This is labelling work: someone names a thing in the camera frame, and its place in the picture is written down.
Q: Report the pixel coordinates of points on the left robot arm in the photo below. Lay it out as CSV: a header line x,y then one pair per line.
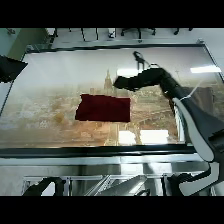
x,y
40,188

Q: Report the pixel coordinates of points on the silver frame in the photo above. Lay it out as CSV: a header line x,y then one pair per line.
x,y
83,160

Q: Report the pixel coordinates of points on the black office chair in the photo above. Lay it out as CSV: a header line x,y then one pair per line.
x,y
138,30

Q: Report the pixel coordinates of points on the dark red T-shirt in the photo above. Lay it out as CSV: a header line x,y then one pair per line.
x,y
103,108

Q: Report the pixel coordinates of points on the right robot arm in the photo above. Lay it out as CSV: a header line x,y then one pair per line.
x,y
200,121

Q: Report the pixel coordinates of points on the black garment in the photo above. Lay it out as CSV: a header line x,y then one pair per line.
x,y
10,68

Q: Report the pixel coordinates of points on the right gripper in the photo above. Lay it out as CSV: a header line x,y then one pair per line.
x,y
144,80

